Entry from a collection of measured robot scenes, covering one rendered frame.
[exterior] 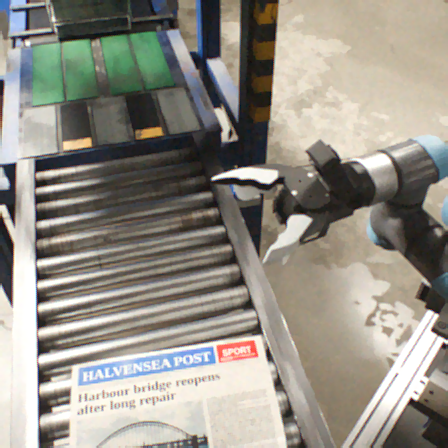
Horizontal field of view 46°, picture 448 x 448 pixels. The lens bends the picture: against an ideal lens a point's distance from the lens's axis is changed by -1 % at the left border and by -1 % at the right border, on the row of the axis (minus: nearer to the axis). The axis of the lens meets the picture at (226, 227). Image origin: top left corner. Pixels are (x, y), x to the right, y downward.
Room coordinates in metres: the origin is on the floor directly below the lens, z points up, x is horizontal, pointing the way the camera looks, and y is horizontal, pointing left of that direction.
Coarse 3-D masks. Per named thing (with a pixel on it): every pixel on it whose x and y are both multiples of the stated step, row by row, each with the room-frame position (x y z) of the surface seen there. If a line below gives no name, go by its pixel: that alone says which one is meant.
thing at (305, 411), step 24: (192, 144) 1.27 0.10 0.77; (216, 168) 1.12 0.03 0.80; (216, 192) 1.02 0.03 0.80; (240, 216) 0.93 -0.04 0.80; (240, 240) 0.85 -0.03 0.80; (240, 264) 0.77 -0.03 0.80; (264, 288) 0.71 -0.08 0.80; (264, 312) 0.64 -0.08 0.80; (288, 336) 0.58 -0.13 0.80; (288, 360) 0.53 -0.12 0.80; (288, 384) 0.48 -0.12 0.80; (312, 408) 0.43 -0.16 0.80; (312, 432) 0.38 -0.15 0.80
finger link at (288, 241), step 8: (296, 216) 0.49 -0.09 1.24; (304, 216) 0.49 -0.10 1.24; (288, 224) 0.47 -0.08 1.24; (296, 224) 0.47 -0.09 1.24; (304, 224) 0.47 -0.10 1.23; (288, 232) 0.46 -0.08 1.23; (296, 232) 0.46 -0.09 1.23; (280, 240) 0.45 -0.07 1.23; (288, 240) 0.45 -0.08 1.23; (296, 240) 0.45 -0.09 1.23; (272, 248) 0.43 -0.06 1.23; (280, 248) 0.44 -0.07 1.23; (288, 248) 0.44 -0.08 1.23; (296, 248) 0.45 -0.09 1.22; (264, 256) 0.43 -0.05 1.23; (272, 256) 0.43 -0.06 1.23; (280, 256) 0.43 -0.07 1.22; (288, 256) 0.46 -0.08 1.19; (264, 264) 0.42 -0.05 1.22; (280, 264) 0.45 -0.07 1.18
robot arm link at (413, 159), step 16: (400, 144) 0.62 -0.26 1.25; (416, 144) 0.62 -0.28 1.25; (432, 144) 0.62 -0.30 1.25; (400, 160) 0.59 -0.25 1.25; (416, 160) 0.59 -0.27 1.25; (432, 160) 0.60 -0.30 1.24; (400, 176) 0.57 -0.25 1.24; (416, 176) 0.58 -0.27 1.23; (432, 176) 0.59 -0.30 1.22; (400, 192) 0.56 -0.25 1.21; (416, 192) 0.58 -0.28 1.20
